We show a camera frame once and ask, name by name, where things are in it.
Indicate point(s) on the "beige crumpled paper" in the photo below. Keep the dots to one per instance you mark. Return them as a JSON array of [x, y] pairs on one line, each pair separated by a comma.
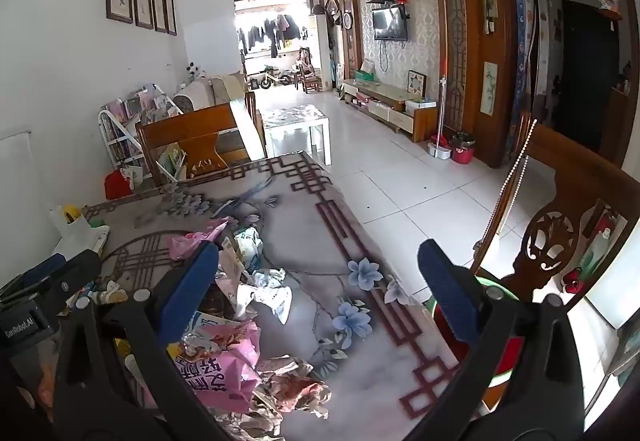
[[227, 271]]

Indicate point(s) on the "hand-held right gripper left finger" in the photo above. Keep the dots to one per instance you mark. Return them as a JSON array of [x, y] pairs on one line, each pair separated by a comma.
[[192, 283]]

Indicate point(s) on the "white magazine rack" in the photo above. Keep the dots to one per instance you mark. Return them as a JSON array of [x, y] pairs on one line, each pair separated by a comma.
[[120, 131]]

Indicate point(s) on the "wall clock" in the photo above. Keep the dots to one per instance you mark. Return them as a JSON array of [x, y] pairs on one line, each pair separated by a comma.
[[347, 18]]

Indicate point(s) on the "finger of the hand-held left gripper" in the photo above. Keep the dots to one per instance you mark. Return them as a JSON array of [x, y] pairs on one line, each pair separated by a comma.
[[45, 266], [75, 271]]

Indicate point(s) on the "large pink printed wrapper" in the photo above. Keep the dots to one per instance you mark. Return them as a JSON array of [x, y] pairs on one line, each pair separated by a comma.
[[220, 361]]

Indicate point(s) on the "carved wooden chair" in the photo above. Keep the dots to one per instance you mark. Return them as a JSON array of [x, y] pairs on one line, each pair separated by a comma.
[[565, 201]]

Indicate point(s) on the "wall television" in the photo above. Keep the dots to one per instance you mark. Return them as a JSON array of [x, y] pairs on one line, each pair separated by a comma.
[[390, 22]]

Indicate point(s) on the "framed geometric picture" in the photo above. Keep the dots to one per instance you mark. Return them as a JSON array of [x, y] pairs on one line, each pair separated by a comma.
[[416, 83]]

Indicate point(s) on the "wooden television cabinet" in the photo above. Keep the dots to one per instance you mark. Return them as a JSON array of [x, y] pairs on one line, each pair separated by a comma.
[[385, 101]]

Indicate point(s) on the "white coffee table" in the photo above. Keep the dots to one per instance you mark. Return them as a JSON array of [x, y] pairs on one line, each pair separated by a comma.
[[297, 118]]

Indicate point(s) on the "red bag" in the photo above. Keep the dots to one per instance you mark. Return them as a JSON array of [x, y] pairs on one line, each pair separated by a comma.
[[117, 184]]

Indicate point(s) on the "newspaper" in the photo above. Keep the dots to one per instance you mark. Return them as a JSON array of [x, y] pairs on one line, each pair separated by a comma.
[[290, 391]]

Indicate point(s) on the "white balance bike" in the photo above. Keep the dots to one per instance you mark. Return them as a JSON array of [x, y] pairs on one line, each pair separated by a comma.
[[272, 78]]

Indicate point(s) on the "white crumpled paper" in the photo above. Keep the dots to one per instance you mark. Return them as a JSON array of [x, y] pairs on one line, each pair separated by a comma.
[[272, 293]]

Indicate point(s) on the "small wooden chair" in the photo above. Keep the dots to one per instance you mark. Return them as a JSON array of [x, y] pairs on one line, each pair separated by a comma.
[[310, 76]]

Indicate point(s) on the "row of hanging clothes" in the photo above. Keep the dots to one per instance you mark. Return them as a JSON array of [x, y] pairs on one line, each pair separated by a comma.
[[270, 31]]

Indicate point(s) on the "blue patterned door curtain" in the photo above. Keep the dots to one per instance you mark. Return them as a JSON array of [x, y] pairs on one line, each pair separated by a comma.
[[520, 46]]

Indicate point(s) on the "green plastic bottle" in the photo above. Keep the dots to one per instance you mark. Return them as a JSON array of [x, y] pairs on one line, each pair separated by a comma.
[[597, 251]]

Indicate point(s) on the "beige sofa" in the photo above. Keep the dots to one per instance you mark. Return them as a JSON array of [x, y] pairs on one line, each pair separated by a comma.
[[210, 91]]

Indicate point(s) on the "red basin with green rim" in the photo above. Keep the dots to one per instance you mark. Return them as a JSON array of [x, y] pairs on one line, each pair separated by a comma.
[[510, 356]]

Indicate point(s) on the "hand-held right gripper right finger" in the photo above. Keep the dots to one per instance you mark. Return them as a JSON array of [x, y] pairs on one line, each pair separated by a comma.
[[447, 293]]

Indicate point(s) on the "white standing air conditioner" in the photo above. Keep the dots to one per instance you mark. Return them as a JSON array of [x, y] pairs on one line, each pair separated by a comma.
[[322, 51]]

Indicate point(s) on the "red bucket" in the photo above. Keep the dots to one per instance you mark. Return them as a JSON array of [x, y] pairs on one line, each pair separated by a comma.
[[462, 149]]

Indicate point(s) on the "small yellow toy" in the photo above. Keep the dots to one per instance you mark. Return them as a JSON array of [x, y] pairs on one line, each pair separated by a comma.
[[71, 212]]

